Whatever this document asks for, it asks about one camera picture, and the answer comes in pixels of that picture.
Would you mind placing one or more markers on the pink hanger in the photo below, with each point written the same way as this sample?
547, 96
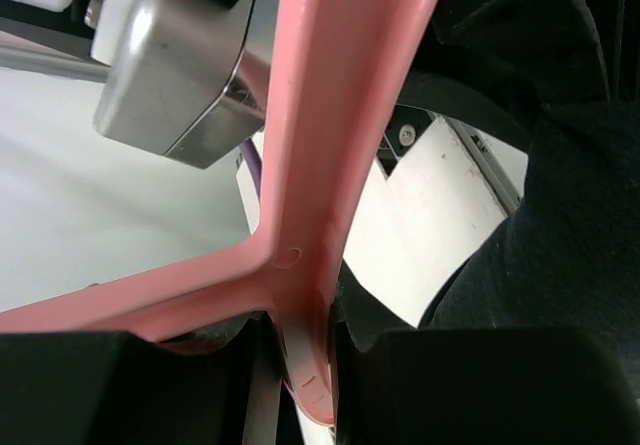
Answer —
337, 72

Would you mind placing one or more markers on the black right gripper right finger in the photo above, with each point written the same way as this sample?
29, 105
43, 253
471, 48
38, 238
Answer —
400, 385

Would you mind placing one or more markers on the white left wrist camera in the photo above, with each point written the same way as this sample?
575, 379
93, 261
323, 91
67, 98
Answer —
171, 88

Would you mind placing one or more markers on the black trousers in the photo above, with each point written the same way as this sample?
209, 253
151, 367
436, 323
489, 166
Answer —
559, 80

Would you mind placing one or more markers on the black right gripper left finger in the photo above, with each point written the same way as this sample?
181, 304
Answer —
113, 387

